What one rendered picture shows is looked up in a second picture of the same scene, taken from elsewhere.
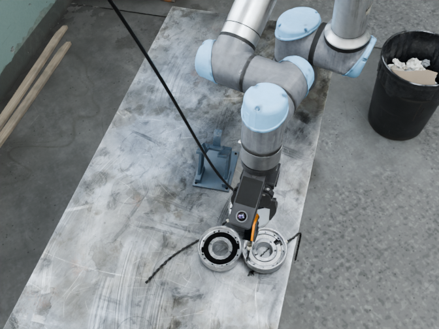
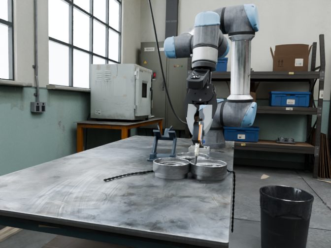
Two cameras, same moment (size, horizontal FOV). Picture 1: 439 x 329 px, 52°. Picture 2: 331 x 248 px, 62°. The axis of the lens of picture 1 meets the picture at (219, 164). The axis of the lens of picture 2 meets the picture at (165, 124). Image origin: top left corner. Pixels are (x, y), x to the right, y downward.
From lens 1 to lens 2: 91 cm
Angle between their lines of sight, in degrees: 53
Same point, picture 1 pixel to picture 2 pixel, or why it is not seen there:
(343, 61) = (240, 109)
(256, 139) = (203, 31)
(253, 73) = not seen: hidden behind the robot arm
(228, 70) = (183, 38)
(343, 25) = (237, 85)
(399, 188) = not seen: outside the picture
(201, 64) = (168, 41)
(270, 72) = not seen: hidden behind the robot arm
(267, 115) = (210, 13)
